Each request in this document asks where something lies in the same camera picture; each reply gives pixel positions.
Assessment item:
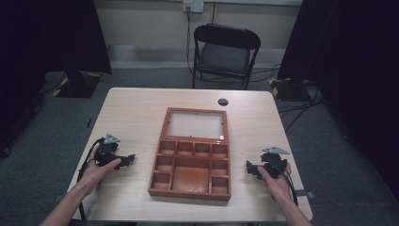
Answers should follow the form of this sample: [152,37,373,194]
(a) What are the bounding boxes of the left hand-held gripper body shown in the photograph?
[93,133,122,168]

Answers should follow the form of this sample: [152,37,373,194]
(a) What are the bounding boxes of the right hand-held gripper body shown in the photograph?
[257,146,291,180]

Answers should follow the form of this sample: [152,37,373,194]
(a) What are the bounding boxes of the wooden compartment box with glass lid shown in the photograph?
[148,106,232,202]

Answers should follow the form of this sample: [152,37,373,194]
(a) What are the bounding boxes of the person's left hand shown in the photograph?
[79,147,122,193]

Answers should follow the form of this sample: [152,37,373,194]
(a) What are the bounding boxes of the person's right hand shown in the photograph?
[257,163,294,202]

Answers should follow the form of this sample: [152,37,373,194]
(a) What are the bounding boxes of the black stand base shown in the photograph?
[56,71,104,99]
[268,76,312,103]

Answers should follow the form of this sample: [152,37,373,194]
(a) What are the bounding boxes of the black folding chair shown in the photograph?
[191,23,262,91]

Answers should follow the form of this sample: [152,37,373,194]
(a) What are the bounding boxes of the dark curtain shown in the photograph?
[0,0,113,158]
[277,0,399,200]

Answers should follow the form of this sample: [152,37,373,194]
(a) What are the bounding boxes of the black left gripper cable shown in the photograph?
[76,138,104,221]

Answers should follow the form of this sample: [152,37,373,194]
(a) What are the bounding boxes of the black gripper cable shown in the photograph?
[76,138,104,221]
[279,169,299,207]

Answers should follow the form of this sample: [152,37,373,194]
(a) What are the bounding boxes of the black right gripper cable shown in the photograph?
[279,169,299,207]

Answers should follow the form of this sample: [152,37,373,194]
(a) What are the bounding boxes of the grey table edge bracket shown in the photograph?
[295,189,316,200]

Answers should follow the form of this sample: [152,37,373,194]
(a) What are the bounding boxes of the black floor cables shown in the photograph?
[250,63,325,134]

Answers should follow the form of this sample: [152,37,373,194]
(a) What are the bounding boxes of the black cable from wall socket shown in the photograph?
[185,10,201,78]

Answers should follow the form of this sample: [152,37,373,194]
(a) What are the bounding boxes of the white wall socket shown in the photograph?
[183,0,205,14]

